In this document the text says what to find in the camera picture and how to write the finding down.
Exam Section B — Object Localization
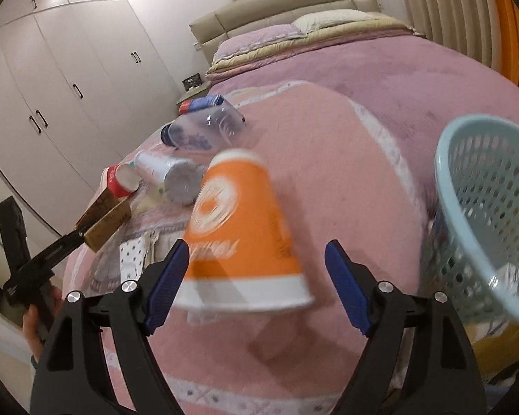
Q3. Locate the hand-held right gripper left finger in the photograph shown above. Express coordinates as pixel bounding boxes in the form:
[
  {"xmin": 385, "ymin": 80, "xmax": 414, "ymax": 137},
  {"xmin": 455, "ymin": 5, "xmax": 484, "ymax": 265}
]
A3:
[{"xmin": 29, "ymin": 239, "xmax": 191, "ymax": 415}]

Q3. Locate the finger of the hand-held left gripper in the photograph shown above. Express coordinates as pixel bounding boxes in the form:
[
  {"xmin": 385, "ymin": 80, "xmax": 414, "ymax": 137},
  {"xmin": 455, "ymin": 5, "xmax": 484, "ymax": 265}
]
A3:
[{"xmin": 38, "ymin": 220, "xmax": 97, "ymax": 269}]

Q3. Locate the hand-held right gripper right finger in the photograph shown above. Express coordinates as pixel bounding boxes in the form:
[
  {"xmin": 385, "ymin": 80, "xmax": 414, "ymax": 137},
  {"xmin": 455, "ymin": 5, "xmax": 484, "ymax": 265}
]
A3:
[{"xmin": 324, "ymin": 239, "xmax": 489, "ymax": 415}]

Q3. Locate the white polka dot carton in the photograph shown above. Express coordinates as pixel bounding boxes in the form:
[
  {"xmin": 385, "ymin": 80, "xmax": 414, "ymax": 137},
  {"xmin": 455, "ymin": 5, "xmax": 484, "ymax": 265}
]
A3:
[{"xmin": 118, "ymin": 237, "xmax": 151, "ymax": 283}]

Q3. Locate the brown cardboard box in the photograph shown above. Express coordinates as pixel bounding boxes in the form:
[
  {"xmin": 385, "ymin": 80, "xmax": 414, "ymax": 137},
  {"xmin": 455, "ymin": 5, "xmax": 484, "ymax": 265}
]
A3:
[{"xmin": 75, "ymin": 187, "xmax": 133, "ymax": 254}]

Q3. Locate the orange paper cup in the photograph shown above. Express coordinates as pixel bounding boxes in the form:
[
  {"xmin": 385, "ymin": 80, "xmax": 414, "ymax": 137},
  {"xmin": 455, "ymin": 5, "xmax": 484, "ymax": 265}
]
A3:
[{"xmin": 173, "ymin": 148, "xmax": 316, "ymax": 314}]

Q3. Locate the red paper cup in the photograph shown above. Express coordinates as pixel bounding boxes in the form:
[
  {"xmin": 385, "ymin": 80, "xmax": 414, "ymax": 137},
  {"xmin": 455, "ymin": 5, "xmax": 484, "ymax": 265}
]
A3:
[{"xmin": 101, "ymin": 163, "xmax": 140, "ymax": 196}]

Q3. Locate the light blue plastic basket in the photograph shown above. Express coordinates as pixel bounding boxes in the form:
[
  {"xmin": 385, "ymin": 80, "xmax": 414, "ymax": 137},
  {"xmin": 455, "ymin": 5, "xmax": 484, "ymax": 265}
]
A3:
[{"xmin": 419, "ymin": 114, "xmax": 519, "ymax": 328}]

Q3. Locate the clear plastic bottle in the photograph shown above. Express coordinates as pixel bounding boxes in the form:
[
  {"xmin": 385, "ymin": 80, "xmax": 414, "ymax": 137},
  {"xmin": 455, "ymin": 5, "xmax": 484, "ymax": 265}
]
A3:
[{"xmin": 160, "ymin": 105, "xmax": 246, "ymax": 150}]

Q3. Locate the blue red small box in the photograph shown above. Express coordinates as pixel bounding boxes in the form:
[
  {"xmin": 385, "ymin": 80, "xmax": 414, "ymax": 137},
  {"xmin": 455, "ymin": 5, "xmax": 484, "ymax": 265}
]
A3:
[{"xmin": 178, "ymin": 94, "xmax": 226, "ymax": 116}]

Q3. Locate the person's left hand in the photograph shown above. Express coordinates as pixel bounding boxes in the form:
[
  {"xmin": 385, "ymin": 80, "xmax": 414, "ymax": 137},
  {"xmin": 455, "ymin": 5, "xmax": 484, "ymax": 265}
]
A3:
[{"xmin": 21, "ymin": 289, "xmax": 64, "ymax": 368}]

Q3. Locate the pink patterned quilt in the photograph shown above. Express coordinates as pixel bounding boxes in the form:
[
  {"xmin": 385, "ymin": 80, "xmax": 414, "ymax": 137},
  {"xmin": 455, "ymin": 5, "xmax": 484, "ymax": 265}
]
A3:
[{"xmin": 62, "ymin": 80, "xmax": 439, "ymax": 415}]

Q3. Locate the white wardrobe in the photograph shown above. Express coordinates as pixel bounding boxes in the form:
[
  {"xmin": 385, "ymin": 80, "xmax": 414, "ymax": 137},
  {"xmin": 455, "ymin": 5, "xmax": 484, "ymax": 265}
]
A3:
[{"xmin": 0, "ymin": 0, "xmax": 188, "ymax": 245}]

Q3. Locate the grey nightstand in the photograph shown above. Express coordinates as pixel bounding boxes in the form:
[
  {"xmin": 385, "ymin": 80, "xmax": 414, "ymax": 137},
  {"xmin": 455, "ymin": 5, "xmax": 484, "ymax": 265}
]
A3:
[{"xmin": 175, "ymin": 81, "xmax": 213, "ymax": 116}]

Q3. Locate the bed with purple cover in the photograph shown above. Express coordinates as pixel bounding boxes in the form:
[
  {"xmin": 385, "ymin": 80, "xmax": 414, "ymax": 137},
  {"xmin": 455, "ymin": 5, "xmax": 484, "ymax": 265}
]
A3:
[{"xmin": 207, "ymin": 29, "xmax": 519, "ymax": 156}]

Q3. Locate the purple pillow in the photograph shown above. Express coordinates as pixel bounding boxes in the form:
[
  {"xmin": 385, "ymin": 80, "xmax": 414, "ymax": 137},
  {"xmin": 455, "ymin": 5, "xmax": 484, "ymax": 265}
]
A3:
[{"xmin": 211, "ymin": 25, "xmax": 304, "ymax": 67}]

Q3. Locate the beige folded quilt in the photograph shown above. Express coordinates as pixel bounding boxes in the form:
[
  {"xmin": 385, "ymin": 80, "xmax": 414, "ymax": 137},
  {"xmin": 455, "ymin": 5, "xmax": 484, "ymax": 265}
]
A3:
[{"xmin": 205, "ymin": 12, "xmax": 421, "ymax": 82}]

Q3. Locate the white dotted pillow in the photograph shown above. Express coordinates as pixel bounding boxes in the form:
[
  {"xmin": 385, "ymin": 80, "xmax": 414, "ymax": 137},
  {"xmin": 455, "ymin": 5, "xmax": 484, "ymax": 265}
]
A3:
[{"xmin": 290, "ymin": 8, "xmax": 375, "ymax": 34}]

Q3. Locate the beige bed headboard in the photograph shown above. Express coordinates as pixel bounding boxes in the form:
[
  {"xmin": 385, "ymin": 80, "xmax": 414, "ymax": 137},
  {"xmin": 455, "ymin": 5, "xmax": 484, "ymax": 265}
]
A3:
[{"xmin": 189, "ymin": 0, "xmax": 381, "ymax": 65}]

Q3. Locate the beige curtain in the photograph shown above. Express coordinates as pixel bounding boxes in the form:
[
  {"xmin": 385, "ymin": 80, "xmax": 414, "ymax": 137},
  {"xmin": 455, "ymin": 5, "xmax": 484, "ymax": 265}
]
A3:
[{"xmin": 391, "ymin": 0, "xmax": 504, "ymax": 76}]

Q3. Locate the orange curtain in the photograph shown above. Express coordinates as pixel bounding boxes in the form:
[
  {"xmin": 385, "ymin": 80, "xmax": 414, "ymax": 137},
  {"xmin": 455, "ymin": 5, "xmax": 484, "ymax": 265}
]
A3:
[{"xmin": 484, "ymin": 0, "xmax": 519, "ymax": 98}]

